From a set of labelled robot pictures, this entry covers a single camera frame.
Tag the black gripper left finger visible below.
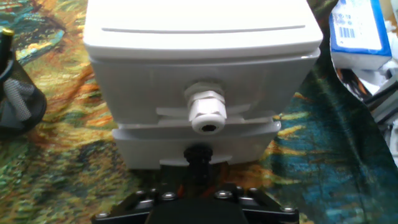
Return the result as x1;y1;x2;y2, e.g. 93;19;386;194
90;185;187;224

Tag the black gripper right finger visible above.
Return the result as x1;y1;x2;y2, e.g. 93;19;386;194
213;185;300;224

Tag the sunflower painting cloth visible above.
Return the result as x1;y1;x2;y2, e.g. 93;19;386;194
0;0;398;224

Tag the black mesh pen holder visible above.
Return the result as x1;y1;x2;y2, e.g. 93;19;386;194
0;49;48;139

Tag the white box with blue edge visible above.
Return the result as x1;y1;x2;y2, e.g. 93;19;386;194
328;0;393;71

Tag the white plastic lidded box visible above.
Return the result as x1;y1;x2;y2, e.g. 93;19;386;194
83;0;324;60

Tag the aluminium frame bar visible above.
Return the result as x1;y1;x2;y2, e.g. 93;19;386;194
363;77;398;125

